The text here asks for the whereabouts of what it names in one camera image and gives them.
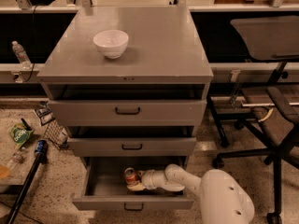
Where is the grey top drawer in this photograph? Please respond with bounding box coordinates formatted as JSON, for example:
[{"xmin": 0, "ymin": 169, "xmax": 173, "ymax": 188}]
[{"xmin": 49, "ymin": 100, "xmax": 206, "ymax": 126}]

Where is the red coke can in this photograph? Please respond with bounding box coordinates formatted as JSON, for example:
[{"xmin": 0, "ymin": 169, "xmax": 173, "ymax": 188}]
[{"xmin": 124, "ymin": 167, "xmax": 137, "ymax": 186}]

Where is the crushed clear plastic bottle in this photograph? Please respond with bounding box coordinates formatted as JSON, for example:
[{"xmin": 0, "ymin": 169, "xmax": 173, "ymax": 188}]
[{"xmin": 7, "ymin": 150, "xmax": 26, "ymax": 171}]

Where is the grey drawer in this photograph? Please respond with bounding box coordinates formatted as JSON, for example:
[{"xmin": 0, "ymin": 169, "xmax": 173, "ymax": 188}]
[
  {"xmin": 67, "ymin": 137, "xmax": 196, "ymax": 157},
  {"xmin": 49, "ymin": 100, "xmax": 206, "ymax": 126},
  {"xmin": 72, "ymin": 156, "xmax": 194, "ymax": 211}
]

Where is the grey middle drawer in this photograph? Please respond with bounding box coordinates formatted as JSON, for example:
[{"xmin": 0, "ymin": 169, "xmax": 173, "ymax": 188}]
[{"xmin": 67, "ymin": 137, "xmax": 196, "ymax": 157}]

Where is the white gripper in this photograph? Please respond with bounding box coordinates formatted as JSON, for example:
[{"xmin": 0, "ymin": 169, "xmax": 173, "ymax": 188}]
[{"xmin": 127, "ymin": 170, "xmax": 165, "ymax": 191}]

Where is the grey bottom drawer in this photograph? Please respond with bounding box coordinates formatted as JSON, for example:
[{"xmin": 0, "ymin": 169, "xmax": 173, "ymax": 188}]
[{"xmin": 72, "ymin": 156, "xmax": 194, "ymax": 211}]

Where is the grey metal drawer cabinet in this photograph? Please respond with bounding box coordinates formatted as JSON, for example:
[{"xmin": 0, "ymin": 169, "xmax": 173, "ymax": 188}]
[{"xmin": 36, "ymin": 6, "xmax": 215, "ymax": 170}]

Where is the checkered snack packet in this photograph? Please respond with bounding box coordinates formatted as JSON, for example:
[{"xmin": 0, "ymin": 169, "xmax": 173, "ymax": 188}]
[{"xmin": 44, "ymin": 120, "xmax": 68, "ymax": 146}]

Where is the clear plastic water bottle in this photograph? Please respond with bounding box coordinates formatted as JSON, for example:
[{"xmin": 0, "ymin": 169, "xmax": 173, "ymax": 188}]
[{"xmin": 12, "ymin": 41, "xmax": 32, "ymax": 70}]

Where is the dark snack packet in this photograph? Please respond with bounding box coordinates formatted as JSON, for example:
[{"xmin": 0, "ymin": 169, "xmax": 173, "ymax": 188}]
[{"xmin": 35, "ymin": 102, "xmax": 55, "ymax": 126}]

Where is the black office chair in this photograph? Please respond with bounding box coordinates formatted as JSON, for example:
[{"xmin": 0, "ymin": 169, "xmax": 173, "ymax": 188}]
[{"xmin": 213, "ymin": 15, "xmax": 299, "ymax": 224}]

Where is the green chip bag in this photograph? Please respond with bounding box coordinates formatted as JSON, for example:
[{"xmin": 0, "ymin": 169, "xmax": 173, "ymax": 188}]
[{"xmin": 8, "ymin": 123, "xmax": 34, "ymax": 149}]

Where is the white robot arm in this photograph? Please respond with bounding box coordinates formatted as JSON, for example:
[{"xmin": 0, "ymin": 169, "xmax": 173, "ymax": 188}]
[{"xmin": 124, "ymin": 164, "xmax": 255, "ymax": 224}]

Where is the black pole with blue band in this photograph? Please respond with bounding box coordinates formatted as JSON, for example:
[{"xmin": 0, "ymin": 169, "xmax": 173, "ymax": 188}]
[{"xmin": 5, "ymin": 140, "xmax": 48, "ymax": 224}]

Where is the white ceramic bowl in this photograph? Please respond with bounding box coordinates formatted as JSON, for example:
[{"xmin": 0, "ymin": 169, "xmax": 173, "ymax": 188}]
[{"xmin": 93, "ymin": 30, "xmax": 129, "ymax": 59}]

